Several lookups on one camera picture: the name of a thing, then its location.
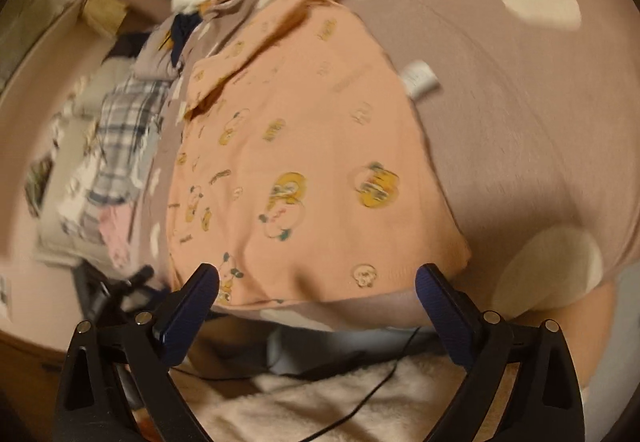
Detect navy cloth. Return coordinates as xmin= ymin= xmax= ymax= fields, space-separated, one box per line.
xmin=167 ymin=14 xmax=203 ymax=67

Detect cream fluffy blanket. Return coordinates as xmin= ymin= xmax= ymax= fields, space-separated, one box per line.
xmin=135 ymin=352 xmax=521 ymax=442

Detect plaid cloth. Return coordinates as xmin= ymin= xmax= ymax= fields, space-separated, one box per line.
xmin=87 ymin=72 xmax=171 ymax=207

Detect black cable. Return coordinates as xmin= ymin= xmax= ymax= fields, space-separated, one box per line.
xmin=170 ymin=327 xmax=426 ymax=442

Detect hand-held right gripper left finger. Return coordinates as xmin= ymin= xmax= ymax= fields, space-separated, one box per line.
xmin=54 ymin=263 xmax=221 ymax=442

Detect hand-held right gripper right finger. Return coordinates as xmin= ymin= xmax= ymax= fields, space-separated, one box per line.
xmin=415 ymin=263 xmax=586 ymax=442

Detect mauve dotted bed sheet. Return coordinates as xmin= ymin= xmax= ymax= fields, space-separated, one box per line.
xmin=132 ymin=0 xmax=640 ymax=333

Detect peach cartoon print garment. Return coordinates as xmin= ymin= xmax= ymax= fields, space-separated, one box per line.
xmin=165 ymin=0 xmax=473 ymax=310

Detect cardboard box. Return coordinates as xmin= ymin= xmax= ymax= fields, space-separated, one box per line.
xmin=82 ymin=0 xmax=128 ymax=37

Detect small pink cloth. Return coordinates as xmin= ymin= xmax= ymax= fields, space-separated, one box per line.
xmin=97 ymin=207 xmax=133 ymax=267

